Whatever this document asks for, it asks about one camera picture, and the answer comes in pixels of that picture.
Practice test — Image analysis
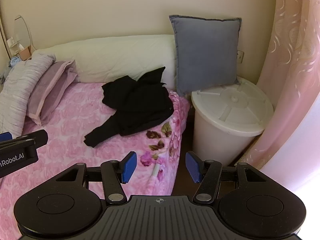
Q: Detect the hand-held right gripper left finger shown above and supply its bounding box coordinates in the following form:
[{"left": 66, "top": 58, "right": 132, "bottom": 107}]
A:
[{"left": 54, "top": 151, "right": 137, "bottom": 204}]

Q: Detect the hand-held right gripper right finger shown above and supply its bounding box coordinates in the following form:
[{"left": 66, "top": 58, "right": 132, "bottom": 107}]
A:
[{"left": 185, "top": 151, "right": 266, "bottom": 203}]

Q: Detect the black garment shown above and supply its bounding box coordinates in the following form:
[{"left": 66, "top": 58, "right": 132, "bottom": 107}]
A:
[
  {"left": 84, "top": 97, "right": 175, "bottom": 148},
  {"left": 101, "top": 66, "right": 173, "bottom": 113}
]

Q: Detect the light blue clothes pile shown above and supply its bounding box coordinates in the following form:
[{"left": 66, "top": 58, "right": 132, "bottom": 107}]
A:
[{"left": 0, "top": 57, "right": 22, "bottom": 82}]

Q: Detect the small white tube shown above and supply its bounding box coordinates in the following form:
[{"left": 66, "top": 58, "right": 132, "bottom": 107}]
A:
[{"left": 151, "top": 164, "right": 162, "bottom": 178}]

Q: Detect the white plastic bucket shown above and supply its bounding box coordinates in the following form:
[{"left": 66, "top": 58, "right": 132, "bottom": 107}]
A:
[{"left": 192, "top": 105, "right": 266, "bottom": 167}]

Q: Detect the pink floral blanket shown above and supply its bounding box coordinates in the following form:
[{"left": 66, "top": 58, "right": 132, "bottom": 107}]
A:
[{"left": 0, "top": 81, "right": 191, "bottom": 230}]

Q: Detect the grey striped duvet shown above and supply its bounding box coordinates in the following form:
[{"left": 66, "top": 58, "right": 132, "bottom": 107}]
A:
[{"left": 0, "top": 53, "right": 57, "bottom": 137}]

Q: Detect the purple pillow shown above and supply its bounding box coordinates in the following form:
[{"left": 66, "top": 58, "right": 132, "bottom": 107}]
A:
[{"left": 26, "top": 60, "right": 81, "bottom": 127}]

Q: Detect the white bucket lid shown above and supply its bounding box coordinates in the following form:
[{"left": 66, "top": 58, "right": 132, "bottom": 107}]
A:
[{"left": 191, "top": 76, "right": 274, "bottom": 138}]

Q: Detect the small pink box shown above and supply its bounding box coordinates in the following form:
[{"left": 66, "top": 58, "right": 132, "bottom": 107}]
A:
[{"left": 21, "top": 47, "right": 32, "bottom": 61}]

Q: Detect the oval mirror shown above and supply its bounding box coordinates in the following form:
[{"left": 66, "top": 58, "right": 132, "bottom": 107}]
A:
[{"left": 14, "top": 15, "right": 32, "bottom": 53}]

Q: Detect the long white pillow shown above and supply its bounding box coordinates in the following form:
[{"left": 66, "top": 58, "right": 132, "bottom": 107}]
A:
[{"left": 32, "top": 34, "right": 177, "bottom": 91}]

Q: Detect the grey blue cushion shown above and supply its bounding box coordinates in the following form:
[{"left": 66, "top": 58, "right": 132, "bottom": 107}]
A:
[{"left": 169, "top": 15, "right": 242, "bottom": 97}]

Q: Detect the pink patterned curtain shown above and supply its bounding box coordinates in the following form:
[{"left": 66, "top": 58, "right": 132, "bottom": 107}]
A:
[{"left": 239, "top": 0, "right": 320, "bottom": 193}]

